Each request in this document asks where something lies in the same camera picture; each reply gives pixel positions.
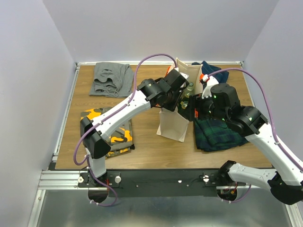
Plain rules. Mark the grey folded shorts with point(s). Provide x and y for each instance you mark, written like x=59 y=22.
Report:
x=112 y=80

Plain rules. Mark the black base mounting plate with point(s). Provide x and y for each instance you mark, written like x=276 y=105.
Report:
x=157 y=182

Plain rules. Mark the orange camouflage folded pants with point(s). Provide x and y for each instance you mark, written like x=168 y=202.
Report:
x=121 y=140

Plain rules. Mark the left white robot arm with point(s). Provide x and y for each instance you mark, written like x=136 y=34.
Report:
x=95 y=133

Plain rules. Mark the clear plastic water bottle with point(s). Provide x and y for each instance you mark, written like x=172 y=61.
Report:
x=184 y=76

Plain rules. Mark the green plaid folded cloth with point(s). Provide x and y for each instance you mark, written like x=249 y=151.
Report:
x=213 y=135

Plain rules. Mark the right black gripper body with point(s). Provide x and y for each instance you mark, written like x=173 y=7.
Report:
x=218 y=113

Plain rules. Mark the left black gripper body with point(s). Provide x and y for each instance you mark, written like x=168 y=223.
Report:
x=170 y=104

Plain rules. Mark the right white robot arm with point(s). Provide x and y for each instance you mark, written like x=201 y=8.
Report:
x=285 y=179

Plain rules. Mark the dark blue folded jeans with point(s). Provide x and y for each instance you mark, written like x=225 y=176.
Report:
x=207 y=69

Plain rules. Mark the aluminium rail frame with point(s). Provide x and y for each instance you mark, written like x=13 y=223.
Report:
x=61 y=203

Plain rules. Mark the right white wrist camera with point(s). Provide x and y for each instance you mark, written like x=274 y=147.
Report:
x=208 y=82

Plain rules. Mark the beige canvas tote bag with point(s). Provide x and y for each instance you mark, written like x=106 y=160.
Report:
x=172 y=124

